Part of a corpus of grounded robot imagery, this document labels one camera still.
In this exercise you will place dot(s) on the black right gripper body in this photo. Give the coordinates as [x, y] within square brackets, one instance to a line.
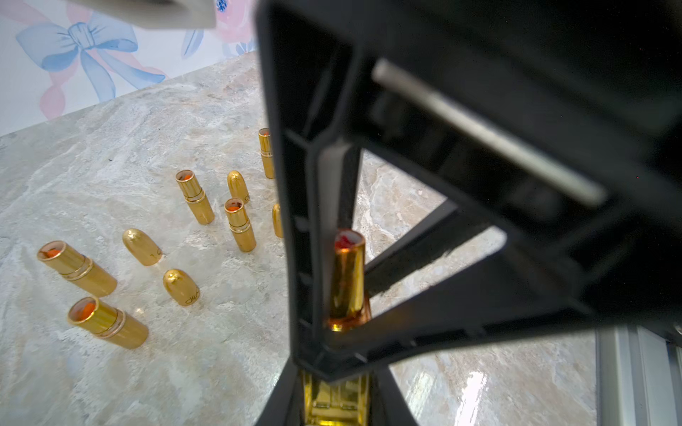
[558, 122]

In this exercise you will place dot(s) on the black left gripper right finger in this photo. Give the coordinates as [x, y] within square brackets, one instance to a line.
[387, 406]

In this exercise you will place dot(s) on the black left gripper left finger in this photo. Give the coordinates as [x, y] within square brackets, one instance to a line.
[286, 402]

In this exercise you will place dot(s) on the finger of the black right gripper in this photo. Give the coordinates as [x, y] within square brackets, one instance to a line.
[313, 78]
[509, 295]

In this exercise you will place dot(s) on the gold square lipstick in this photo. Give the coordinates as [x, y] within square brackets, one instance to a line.
[344, 403]

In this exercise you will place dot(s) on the gold bullet lipstick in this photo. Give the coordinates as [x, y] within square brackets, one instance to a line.
[239, 224]
[195, 196]
[266, 153]
[108, 323]

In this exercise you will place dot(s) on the gold lipstick cap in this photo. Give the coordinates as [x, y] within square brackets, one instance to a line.
[142, 247]
[237, 186]
[277, 220]
[181, 287]

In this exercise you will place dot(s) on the gold lipstick tube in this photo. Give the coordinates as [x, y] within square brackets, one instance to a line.
[77, 268]

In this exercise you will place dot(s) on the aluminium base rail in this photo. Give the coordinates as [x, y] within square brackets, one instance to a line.
[638, 377]

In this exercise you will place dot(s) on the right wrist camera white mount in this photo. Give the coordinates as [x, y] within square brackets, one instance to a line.
[158, 14]

